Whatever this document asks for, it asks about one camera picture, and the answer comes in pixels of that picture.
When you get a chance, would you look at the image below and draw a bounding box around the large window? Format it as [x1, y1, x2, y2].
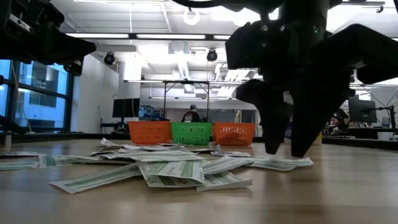
[0, 58, 75, 131]

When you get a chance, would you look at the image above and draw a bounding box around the person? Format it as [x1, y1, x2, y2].
[330, 108, 350, 131]
[181, 104, 203, 123]

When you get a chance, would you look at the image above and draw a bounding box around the white cylinder post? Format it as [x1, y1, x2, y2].
[3, 131, 13, 149]

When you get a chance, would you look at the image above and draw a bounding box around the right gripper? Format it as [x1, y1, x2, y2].
[259, 24, 398, 158]

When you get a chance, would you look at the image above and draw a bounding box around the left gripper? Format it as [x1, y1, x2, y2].
[0, 0, 98, 76]

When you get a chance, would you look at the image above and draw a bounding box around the orange plastic basket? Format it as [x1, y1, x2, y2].
[212, 121, 256, 147]
[127, 120, 173, 145]

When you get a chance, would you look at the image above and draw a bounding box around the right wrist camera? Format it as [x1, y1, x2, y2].
[225, 21, 266, 70]

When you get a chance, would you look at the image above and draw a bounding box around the black overhead light bar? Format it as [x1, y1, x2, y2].
[65, 32, 233, 44]

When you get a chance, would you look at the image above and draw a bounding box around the green plastic basket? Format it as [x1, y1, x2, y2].
[170, 121, 213, 146]

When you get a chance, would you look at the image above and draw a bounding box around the white packet black print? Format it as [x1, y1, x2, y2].
[121, 143, 169, 152]
[211, 151, 252, 157]
[99, 138, 125, 149]
[0, 151, 41, 157]

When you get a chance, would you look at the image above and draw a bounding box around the black metal rack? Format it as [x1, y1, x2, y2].
[162, 80, 210, 122]

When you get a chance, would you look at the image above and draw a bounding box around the black monitor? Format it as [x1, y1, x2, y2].
[347, 95, 378, 124]
[111, 98, 141, 122]

